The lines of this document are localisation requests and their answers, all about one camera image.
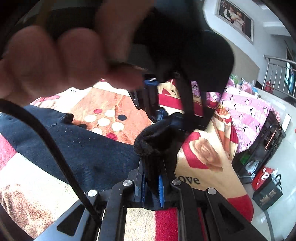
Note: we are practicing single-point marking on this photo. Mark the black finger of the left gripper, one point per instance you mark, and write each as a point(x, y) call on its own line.
point(137, 98)

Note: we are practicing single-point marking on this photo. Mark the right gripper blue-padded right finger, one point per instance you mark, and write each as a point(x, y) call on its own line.
point(189, 214)

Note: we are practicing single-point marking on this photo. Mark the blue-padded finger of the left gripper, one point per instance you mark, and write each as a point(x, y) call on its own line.
point(151, 101)

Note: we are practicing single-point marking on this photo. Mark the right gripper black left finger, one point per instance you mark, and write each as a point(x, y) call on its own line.
point(111, 205)

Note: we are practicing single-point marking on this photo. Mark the black pants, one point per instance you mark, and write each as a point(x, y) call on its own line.
point(156, 142)

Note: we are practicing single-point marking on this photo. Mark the person's left hand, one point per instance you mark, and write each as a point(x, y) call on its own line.
point(34, 65)

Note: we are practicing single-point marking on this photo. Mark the red orange love blanket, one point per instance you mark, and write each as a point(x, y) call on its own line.
point(99, 162)

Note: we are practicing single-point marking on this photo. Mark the dark paper shopping bag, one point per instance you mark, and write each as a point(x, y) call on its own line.
point(269, 192)

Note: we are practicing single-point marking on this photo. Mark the red shopping bag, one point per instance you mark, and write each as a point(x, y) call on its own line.
point(261, 176)

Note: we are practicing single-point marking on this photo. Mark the dark bedside crate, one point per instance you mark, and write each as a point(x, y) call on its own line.
point(248, 163)

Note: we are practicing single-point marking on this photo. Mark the framed wedding photo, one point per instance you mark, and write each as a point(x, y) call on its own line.
point(236, 17)

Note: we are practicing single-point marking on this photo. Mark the pink penguin quilt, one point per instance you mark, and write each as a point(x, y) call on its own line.
point(238, 118)

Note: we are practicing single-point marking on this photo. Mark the metal stair railing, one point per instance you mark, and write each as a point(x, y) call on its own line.
point(279, 78)

